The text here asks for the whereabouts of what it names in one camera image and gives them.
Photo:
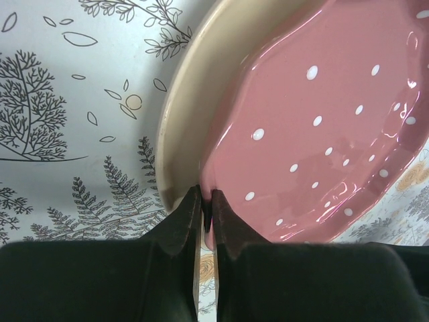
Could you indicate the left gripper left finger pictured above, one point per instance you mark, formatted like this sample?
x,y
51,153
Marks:
x,y
152,278

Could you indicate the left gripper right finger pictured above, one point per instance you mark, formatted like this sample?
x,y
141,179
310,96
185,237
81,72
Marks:
x,y
264,281

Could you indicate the maroon scalloped plate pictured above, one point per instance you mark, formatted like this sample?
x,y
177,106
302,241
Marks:
x,y
321,118

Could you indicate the blue round plate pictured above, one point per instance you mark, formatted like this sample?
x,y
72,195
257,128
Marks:
x,y
226,34

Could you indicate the floral table mat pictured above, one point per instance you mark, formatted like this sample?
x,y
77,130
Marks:
x,y
83,85

